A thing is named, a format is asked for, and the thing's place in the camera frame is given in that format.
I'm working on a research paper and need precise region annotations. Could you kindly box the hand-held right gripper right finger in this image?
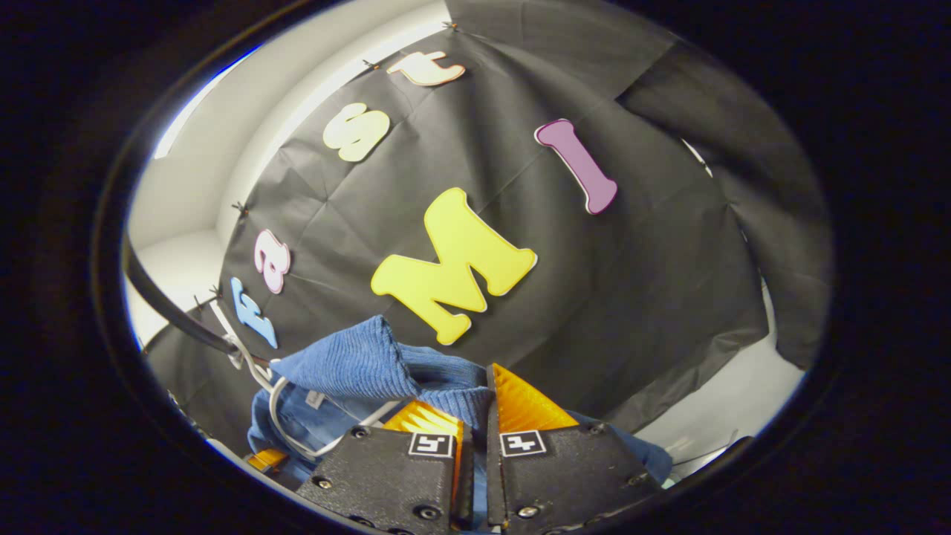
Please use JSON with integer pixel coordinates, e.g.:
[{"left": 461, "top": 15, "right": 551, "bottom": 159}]
[{"left": 487, "top": 363, "right": 662, "bottom": 535}]

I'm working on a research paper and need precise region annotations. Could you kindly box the black backdrop cloth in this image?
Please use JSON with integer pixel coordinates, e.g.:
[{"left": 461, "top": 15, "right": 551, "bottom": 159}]
[{"left": 145, "top": 0, "right": 837, "bottom": 447}]

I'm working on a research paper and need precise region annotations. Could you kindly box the white clothes hanger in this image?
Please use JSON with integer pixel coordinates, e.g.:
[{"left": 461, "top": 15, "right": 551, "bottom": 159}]
[
  {"left": 249, "top": 357, "right": 402, "bottom": 458},
  {"left": 227, "top": 334, "right": 257, "bottom": 371}
]

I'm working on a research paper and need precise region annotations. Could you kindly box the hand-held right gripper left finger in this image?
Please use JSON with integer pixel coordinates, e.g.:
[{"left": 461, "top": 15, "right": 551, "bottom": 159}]
[{"left": 296, "top": 400, "right": 476, "bottom": 535}]

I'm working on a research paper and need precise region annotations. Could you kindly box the black clothes rack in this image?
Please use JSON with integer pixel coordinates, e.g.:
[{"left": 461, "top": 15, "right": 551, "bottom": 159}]
[{"left": 123, "top": 234, "right": 272, "bottom": 369}]

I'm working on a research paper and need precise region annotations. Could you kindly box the blue shirt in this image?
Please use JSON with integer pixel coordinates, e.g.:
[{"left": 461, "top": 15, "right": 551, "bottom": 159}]
[{"left": 247, "top": 315, "right": 673, "bottom": 532}]

